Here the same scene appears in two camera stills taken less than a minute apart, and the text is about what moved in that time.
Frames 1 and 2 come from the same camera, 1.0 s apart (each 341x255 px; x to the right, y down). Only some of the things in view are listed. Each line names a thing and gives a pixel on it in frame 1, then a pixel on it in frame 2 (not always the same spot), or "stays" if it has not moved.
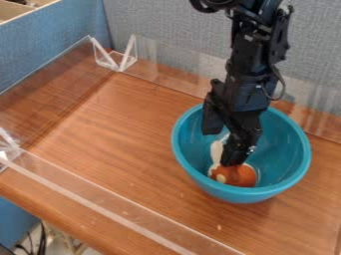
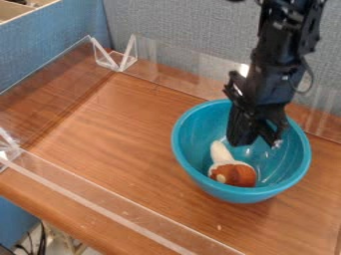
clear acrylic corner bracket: x=114 y=60 stays
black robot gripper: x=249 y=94 -> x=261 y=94
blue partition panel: x=37 y=37 stays
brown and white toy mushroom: x=237 y=175 stays
